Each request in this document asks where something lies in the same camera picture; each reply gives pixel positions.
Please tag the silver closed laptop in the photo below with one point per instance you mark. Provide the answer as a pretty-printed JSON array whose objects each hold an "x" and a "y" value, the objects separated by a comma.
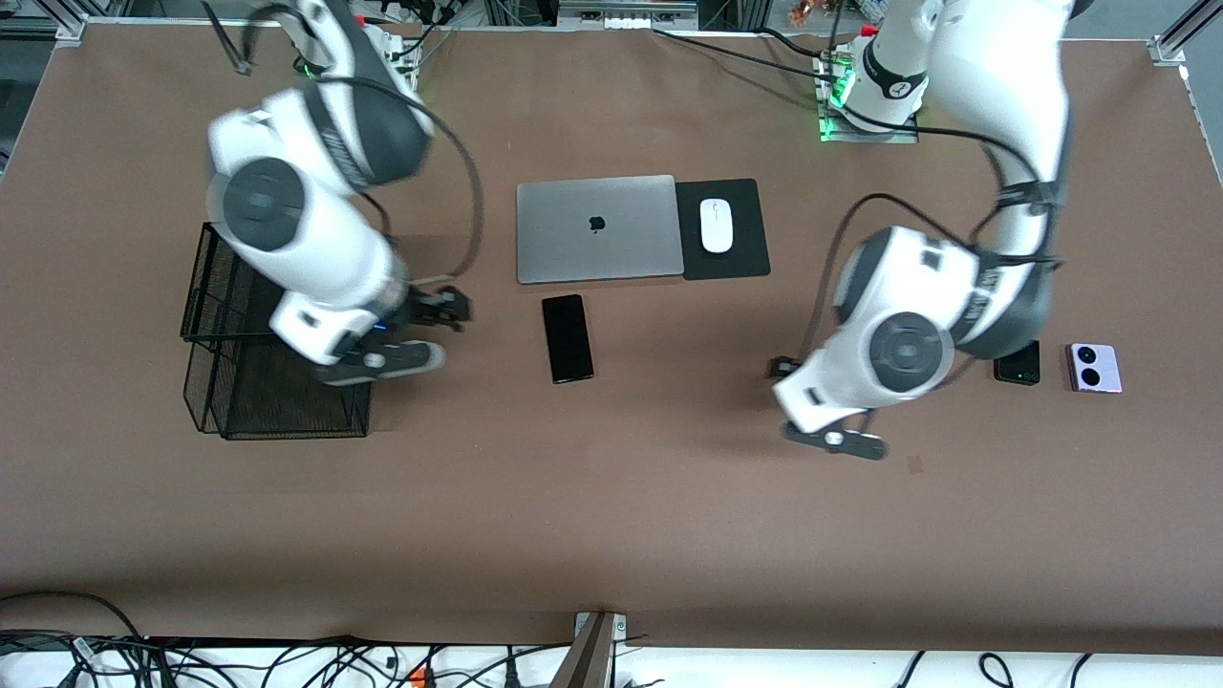
[{"x": 573, "y": 239}]

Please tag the white lilac flip phone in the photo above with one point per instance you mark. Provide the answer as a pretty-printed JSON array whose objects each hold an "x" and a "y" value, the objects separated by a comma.
[{"x": 1094, "y": 368}]

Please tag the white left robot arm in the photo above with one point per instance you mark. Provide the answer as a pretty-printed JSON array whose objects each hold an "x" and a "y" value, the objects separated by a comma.
[{"x": 908, "y": 354}]

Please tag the grey metal box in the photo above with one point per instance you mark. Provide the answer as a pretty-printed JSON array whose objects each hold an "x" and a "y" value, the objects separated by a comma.
[{"x": 626, "y": 7}]

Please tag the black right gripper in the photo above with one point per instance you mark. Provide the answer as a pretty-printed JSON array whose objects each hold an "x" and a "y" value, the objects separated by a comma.
[{"x": 432, "y": 306}]

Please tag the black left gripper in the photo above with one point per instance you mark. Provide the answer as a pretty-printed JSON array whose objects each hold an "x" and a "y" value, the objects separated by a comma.
[{"x": 784, "y": 367}]

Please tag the white power strip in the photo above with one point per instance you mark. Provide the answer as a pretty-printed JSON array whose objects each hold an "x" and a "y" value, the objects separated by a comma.
[{"x": 631, "y": 21}]

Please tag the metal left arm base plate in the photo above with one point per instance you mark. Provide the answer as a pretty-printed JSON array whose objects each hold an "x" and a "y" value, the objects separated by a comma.
[{"x": 898, "y": 137}]

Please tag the black flip phone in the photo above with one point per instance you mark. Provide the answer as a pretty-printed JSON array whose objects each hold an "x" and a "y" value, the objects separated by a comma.
[{"x": 1020, "y": 371}]

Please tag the black mouse pad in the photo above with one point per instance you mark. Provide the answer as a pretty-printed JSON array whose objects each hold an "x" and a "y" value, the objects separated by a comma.
[{"x": 750, "y": 239}]

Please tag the white computer mouse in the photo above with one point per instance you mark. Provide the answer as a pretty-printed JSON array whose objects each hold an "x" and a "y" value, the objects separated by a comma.
[{"x": 716, "y": 225}]

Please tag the aluminium frame corner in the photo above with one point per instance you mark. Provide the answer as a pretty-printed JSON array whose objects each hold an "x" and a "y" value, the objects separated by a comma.
[
  {"x": 69, "y": 31},
  {"x": 1170, "y": 50}
]

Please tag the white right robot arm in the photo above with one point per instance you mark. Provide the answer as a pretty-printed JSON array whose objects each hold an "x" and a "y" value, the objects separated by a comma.
[{"x": 287, "y": 210}]

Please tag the long black smartphone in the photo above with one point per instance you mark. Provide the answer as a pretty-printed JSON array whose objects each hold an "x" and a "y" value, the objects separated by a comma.
[{"x": 568, "y": 339}]

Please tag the grey metal bracket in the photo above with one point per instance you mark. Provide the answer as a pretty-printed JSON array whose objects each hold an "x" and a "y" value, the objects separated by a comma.
[{"x": 592, "y": 659}]

